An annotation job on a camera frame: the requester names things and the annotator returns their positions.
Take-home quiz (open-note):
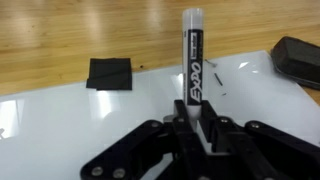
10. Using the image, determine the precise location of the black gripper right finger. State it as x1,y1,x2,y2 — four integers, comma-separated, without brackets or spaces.
200,100,320,180

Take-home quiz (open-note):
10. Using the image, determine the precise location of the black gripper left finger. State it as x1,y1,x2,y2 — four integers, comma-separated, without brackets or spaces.
80,100,214,180

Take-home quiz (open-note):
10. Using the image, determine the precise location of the white black Expo marker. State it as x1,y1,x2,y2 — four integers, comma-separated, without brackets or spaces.
182,8,203,120

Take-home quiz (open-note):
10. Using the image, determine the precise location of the black tape square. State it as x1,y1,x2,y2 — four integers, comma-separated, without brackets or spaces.
86,58,132,91

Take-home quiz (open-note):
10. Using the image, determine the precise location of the white paper sheet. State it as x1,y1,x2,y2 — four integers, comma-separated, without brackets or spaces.
0,51,320,180

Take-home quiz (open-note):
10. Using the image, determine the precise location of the black whiteboard eraser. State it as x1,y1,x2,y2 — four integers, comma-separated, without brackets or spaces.
271,36,320,89

